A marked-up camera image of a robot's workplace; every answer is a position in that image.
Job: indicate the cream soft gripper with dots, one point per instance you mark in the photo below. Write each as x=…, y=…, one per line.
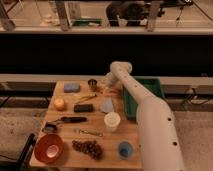
x=105, y=86

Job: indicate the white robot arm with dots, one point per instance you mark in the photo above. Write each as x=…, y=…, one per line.
x=160, y=149

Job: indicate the small metal cup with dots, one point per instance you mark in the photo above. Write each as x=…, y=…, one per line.
x=92, y=83

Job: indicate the white paper cup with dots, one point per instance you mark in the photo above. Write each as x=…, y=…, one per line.
x=112, y=121

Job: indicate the blue plastic cup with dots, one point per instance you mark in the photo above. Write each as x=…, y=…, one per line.
x=125, y=150

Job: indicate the yellow banana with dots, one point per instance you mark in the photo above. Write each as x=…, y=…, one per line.
x=84, y=97

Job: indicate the black rectangular block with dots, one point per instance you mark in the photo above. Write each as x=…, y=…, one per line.
x=83, y=108

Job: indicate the blue sponge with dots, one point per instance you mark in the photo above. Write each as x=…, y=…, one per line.
x=71, y=87

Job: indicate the green plastic tray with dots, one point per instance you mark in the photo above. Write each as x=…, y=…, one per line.
x=130, y=105

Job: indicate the orange fruit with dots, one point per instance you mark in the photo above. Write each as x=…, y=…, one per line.
x=59, y=104

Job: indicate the metal key tool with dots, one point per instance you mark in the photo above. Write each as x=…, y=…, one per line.
x=80, y=131

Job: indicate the bunch of dark grapes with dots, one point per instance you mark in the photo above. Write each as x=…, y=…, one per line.
x=90, y=148

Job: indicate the orange bowl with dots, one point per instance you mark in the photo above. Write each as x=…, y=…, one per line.
x=48, y=148

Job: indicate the black handled tool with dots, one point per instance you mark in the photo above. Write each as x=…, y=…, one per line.
x=71, y=120

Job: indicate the black chair frame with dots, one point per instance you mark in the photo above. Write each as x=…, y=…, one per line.
x=10, y=164

